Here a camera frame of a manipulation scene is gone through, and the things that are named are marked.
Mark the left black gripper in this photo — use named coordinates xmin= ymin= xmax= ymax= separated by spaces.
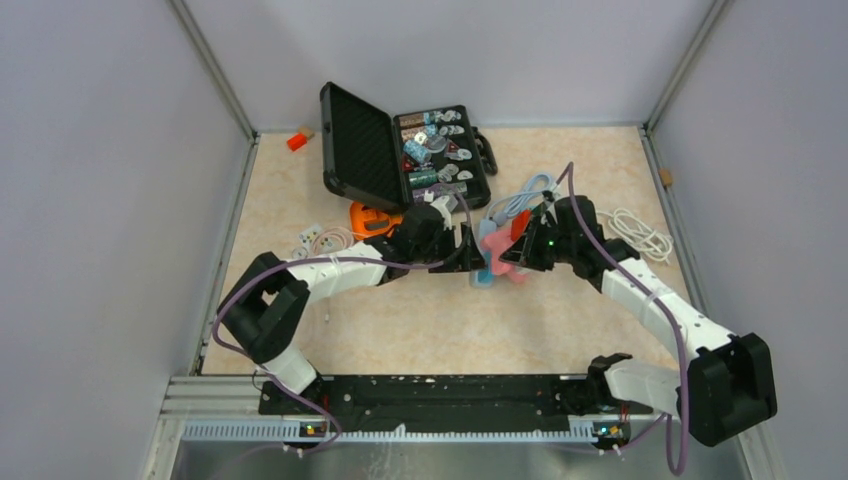
xmin=412 ymin=222 xmax=487 ymax=274

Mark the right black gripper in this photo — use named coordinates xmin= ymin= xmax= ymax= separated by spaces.
xmin=501 ymin=216 xmax=576 ymax=272

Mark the light blue power strip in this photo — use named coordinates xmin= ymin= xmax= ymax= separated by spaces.
xmin=469 ymin=218 xmax=498 ymax=289

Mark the pink triangular power socket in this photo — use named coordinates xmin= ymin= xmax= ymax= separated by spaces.
xmin=482 ymin=230 xmax=528 ymax=284

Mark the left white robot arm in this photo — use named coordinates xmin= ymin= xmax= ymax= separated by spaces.
xmin=215 ymin=197 xmax=486 ymax=414

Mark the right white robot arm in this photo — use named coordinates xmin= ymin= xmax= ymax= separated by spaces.
xmin=498 ymin=195 xmax=778 ymax=447

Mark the red cube plug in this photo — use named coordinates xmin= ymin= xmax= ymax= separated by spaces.
xmin=510 ymin=209 xmax=532 ymax=242

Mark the open black carrying case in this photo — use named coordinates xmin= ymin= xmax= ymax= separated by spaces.
xmin=320 ymin=82 xmax=498 ymax=213

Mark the orange tape dispenser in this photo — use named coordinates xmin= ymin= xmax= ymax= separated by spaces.
xmin=349 ymin=202 xmax=403 ymax=240

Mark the white multi-hole adapter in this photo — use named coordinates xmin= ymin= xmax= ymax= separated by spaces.
xmin=292 ymin=224 xmax=324 ymax=259

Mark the red small block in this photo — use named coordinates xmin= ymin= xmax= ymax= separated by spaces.
xmin=286 ymin=133 xmax=310 ymax=152

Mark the light blue coiled cable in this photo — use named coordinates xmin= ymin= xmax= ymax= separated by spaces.
xmin=486 ymin=172 xmax=556 ymax=225

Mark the white coiled cable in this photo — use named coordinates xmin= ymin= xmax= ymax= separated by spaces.
xmin=596 ymin=207 xmax=674 ymax=266

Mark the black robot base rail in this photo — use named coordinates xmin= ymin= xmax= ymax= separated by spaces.
xmin=258 ymin=374 xmax=652 ymax=434

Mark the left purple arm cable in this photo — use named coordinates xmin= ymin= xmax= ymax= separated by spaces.
xmin=210 ymin=192 xmax=475 ymax=458

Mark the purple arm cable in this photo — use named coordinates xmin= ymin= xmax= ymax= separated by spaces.
xmin=210 ymin=192 xmax=475 ymax=458
xmin=543 ymin=162 xmax=692 ymax=477

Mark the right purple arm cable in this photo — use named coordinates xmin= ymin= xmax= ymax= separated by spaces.
xmin=543 ymin=162 xmax=692 ymax=477

